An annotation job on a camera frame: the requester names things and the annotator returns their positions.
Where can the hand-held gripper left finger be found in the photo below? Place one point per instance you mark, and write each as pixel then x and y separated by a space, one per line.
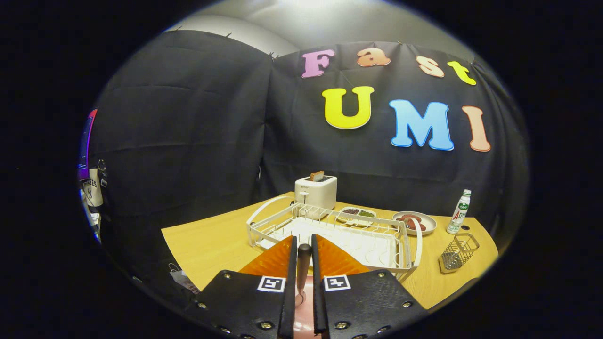
pixel 288 301

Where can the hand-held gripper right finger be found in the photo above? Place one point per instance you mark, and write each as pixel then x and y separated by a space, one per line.
pixel 319 301

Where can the pink plate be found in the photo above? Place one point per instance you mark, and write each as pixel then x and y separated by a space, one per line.
pixel 306 326

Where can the white divided dish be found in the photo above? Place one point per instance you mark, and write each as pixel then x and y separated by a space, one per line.
pixel 356 215

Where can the grey plate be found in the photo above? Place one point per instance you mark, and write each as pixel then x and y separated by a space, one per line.
pixel 428 222

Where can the small white packet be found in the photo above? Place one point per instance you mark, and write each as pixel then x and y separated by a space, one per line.
pixel 183 280

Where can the white toaster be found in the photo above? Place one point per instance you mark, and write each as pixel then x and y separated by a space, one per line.
pixel 316 193

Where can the red sausage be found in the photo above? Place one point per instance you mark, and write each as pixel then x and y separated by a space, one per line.
pixel 417 226
pixel 409 218

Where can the toasted bread slice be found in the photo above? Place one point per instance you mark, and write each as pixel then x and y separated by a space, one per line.
pixel 317 176

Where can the small white plastic bottle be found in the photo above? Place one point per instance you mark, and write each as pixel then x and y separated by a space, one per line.
pixel 458 212

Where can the black backdrop cloth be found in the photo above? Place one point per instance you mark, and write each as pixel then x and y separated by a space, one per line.
pixel 188 141

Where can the white printed garment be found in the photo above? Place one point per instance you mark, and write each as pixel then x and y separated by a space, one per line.
pixel 94 190

